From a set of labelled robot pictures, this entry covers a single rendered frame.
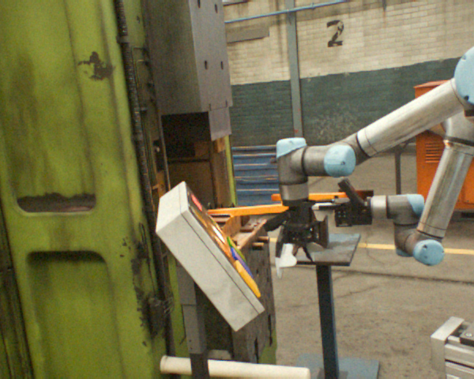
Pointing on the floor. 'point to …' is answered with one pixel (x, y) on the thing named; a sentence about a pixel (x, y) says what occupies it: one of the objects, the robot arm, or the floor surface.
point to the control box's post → (197, 340)
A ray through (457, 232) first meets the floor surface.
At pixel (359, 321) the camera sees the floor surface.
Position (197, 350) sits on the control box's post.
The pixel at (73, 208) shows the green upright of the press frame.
